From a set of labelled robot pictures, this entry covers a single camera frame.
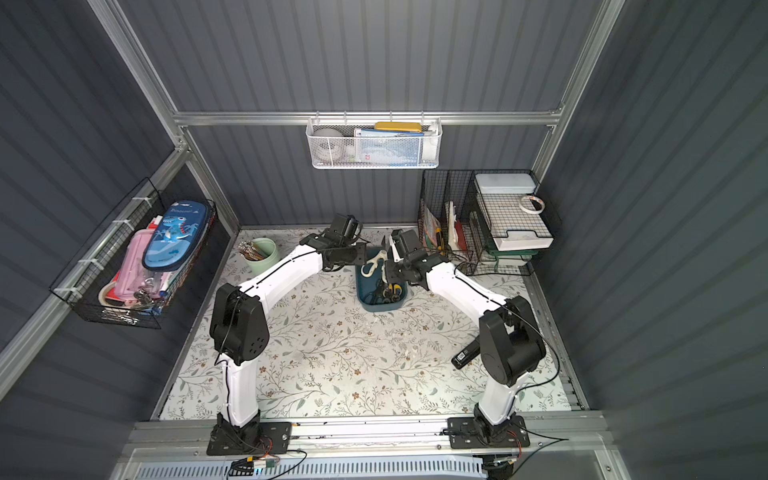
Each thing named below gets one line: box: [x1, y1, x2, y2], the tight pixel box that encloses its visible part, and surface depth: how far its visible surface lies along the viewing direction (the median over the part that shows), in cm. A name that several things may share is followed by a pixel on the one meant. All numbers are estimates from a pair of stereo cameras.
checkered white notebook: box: [475, 174, 554, 251], surface depth 99 cm
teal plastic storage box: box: [355, 246, 408, 312], surface depth 98 cm
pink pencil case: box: [115, 228, 168, 302], surface depth 69 cm
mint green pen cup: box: [244, 237, 281, 275], surface depth 94 cm
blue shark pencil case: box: [142, 200, 210, 272], surface depth 71 cm
